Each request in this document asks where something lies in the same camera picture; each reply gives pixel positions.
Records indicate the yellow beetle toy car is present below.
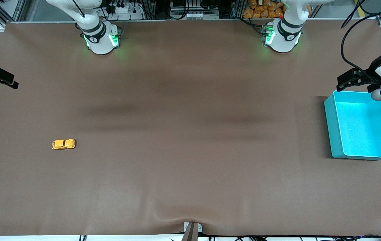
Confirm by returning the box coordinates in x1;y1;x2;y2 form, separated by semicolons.
52;139;77;150

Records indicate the teal plastic storage box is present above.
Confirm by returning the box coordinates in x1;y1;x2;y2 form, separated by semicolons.
324;90;381;160

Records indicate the pile of orange toys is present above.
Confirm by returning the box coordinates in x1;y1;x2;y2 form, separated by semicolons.
243;0;285;19

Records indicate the white power strip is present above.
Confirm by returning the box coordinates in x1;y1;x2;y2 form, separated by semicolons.
105;0;144;20

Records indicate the brown table mat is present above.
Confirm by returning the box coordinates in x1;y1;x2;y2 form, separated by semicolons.
0;19;381;236

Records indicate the thick black cable loop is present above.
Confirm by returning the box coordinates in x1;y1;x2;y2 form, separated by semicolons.
341;0;381;75

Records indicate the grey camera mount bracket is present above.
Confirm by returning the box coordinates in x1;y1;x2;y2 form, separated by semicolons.
181;222;203;241

